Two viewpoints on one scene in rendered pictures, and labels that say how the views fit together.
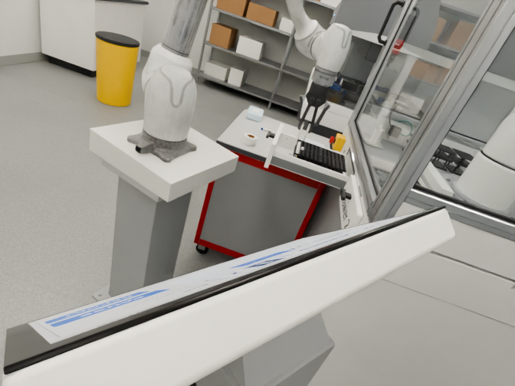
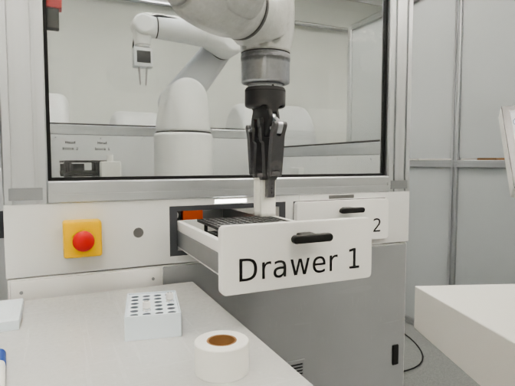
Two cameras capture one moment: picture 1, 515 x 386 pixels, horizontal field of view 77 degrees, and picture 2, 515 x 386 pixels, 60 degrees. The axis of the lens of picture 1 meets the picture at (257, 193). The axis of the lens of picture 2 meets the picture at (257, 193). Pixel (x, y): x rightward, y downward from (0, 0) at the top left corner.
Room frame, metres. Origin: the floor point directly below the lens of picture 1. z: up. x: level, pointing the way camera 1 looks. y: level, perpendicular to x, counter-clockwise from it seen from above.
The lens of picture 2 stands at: (1.71, 0.65, 1.03)
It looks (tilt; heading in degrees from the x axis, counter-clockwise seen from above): 4 degrees down; 244
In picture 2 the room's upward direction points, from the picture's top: straight up
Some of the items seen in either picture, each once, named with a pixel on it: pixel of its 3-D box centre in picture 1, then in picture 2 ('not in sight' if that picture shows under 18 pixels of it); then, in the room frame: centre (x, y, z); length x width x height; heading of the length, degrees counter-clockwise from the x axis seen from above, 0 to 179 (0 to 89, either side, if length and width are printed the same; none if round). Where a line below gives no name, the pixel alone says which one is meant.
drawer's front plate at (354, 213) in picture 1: (349, 205); (342, 220); (0.99, -0.31, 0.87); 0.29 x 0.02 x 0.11; 179
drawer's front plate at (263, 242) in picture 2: (274, 144); (300, 253); (1.32, 0.00, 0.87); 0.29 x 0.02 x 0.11; 179
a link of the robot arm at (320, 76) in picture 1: (323, 76); (265, 71); (1.34, -0.10, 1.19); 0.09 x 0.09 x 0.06
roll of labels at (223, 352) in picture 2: (250, 139); (221, 354); (1.51, 0.12, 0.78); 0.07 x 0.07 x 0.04
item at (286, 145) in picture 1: (319, 162); (250, 239); (1.31, -0.21, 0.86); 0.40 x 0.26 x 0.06; 89
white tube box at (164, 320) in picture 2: not in sight; (152, 313); (1.55, -0.08, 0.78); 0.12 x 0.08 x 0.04; 79
